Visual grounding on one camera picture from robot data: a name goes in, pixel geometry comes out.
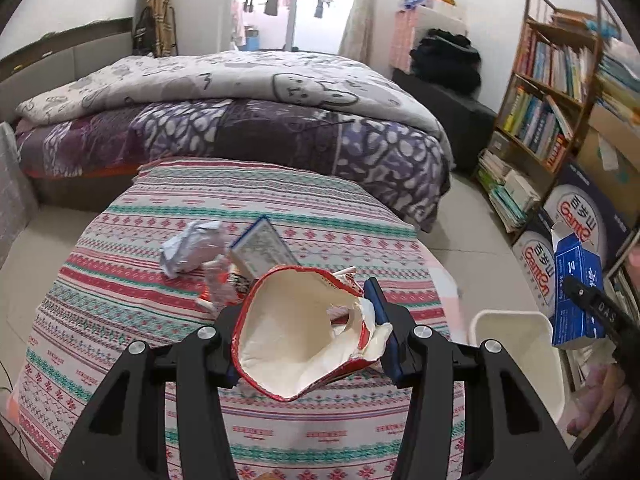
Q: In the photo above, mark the grey upholstered bed headboard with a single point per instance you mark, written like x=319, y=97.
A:
x=60, y=60

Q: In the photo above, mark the person's right forearm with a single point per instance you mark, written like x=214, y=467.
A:
x=602, y=395

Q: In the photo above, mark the beige curtain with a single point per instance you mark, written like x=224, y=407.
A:
x=360, y=15

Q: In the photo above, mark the wooden bookshelf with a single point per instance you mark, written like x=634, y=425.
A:
x=595, y=40

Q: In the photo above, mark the striped patterned tablecloth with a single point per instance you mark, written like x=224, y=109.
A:
x=125, y=285

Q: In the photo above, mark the purple patterned quilt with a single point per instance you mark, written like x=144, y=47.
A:
x=390, y=170

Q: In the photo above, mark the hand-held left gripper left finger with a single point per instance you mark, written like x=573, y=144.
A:
x=220, y=342

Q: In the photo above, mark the red and white paper bag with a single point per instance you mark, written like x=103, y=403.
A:
x=280, y=320

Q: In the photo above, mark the black cabinet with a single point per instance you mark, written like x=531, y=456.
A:
x=465, y=120

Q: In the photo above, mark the large blue printed box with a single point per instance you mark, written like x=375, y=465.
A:
x=585, y=210

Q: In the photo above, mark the blue paper carton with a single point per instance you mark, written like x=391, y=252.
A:
x=575, y=280

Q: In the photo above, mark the brown cardboard box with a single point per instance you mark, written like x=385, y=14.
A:
x=610, y=145

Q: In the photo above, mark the plaid coat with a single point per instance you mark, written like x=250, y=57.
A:
x=160, y=5

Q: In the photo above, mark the blue-edged carton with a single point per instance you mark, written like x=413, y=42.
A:
x=260, y=250

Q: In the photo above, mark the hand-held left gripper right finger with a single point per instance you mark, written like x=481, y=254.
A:
x=380, y=320

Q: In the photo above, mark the pink cabinet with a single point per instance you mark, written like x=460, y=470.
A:
x=402, y=40

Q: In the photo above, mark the stack of books and papers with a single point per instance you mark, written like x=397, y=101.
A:
x=617, y=75

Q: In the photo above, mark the white foil wrapper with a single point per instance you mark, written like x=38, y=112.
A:
x=192, y=250

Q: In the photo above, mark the grey padded panel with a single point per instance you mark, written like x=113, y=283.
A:
x=15, y=185

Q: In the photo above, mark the white plastic bin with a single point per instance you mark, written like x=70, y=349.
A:
x=515, y=355

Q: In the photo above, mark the blue bucket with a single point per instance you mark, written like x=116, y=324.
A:
x=252, y=36

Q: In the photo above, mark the pink wrapper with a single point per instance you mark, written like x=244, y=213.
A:
x=217, y=285

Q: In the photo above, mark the stack of books on floor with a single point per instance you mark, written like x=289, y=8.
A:
x=510, y=190

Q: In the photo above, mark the row of colourful tall books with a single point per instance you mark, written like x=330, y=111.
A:
x=535, y=125

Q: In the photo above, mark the pile of black clothes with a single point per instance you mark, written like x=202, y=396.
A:
x=445, y=60

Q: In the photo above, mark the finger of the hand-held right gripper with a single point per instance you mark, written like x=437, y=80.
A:
x=587, y=300

